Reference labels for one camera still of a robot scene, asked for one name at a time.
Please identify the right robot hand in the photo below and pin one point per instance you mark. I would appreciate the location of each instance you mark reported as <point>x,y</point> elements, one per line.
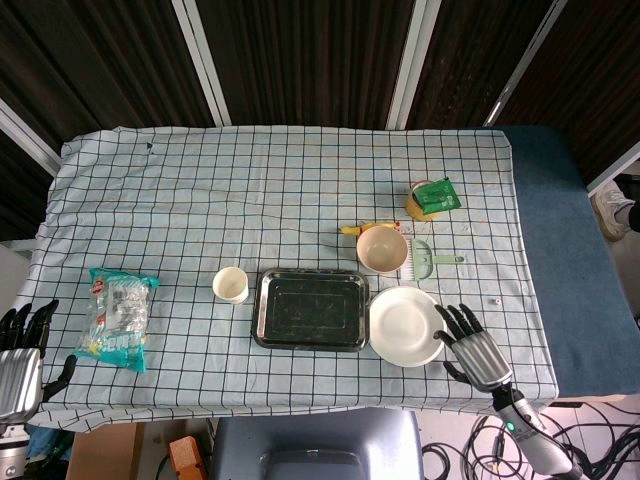
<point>482,357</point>

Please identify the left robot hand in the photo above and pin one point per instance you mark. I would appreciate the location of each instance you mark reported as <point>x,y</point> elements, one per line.
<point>20,380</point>

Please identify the white paper plate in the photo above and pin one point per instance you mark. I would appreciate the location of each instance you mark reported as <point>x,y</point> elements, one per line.
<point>405,325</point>

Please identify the beige bowl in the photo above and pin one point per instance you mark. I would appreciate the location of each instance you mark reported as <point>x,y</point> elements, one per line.
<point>382,250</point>

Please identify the white paper cup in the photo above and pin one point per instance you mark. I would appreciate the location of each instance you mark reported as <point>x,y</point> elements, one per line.
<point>230,286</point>

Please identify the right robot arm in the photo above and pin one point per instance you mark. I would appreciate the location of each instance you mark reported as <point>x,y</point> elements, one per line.
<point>530,430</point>

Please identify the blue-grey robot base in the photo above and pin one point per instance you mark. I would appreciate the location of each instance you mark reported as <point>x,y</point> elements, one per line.
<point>320,435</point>

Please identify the metal tray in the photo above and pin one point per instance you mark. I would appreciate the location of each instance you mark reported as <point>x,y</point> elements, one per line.
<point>310,312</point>

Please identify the brown cardboard box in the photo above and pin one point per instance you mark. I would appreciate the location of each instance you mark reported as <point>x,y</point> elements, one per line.
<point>105,452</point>

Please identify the teal snack bag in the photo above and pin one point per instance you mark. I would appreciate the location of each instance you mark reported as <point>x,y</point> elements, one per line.
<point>117,320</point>

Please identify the green hand brush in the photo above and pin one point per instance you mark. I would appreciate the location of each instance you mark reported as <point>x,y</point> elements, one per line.
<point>406,262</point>

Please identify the yellow tape roll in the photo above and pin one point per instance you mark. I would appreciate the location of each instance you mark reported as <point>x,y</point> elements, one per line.
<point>415,211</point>

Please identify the green packet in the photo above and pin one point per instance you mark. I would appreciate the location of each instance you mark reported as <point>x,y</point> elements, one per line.
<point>437,197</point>

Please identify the orange box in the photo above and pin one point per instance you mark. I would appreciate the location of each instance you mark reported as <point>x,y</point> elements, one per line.
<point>182,454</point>

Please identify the yellow rubber chicken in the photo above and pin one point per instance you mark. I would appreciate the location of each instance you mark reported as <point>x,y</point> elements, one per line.
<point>350,230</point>

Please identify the white sneaker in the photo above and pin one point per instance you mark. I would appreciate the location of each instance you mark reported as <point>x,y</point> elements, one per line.
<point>610,210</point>

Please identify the blue checkered tablecloth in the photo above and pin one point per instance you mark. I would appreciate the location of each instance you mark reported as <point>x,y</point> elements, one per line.
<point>250,190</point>

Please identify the white partition post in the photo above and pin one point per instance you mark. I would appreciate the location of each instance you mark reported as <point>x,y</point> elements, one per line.
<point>27,137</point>
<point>202,65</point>
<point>615,172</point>
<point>522,65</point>
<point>410,65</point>

